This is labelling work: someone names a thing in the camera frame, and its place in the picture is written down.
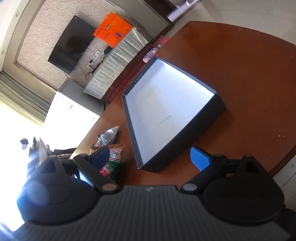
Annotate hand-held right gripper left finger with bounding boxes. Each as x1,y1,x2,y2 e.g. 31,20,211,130
37,146,120,194

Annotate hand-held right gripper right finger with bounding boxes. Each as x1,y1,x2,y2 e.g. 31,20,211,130
181,146,270,195

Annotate green snack packet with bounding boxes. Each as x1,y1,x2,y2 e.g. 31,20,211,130
99,144,126,183

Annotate clear snack packet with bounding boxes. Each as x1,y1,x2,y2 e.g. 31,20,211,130
95,126,120,146

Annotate dark grey cardboard box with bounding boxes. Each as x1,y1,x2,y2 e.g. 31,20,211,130
122,56,226,174

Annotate white chest freezer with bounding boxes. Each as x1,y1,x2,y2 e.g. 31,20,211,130
43,79,105,130

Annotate wooden television cabinet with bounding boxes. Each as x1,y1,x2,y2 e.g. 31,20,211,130
102,35,163,105

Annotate pale patterned cabinet cloth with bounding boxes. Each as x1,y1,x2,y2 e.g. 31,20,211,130
83,27,148,100

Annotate grey curtain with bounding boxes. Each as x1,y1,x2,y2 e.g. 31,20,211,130
0,72,52,123

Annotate white plastic bottle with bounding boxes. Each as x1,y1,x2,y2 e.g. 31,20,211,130
142,46,162,63

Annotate pink plastic tray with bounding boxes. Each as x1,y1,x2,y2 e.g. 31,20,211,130
154,35,169,47

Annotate orange cardboard box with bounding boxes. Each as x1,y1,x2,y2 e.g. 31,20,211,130
93,12,133,48

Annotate white wall socket strip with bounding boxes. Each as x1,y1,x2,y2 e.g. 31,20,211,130
88,51,102,70

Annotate black wall television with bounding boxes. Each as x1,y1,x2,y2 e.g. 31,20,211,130
48,15,97,74

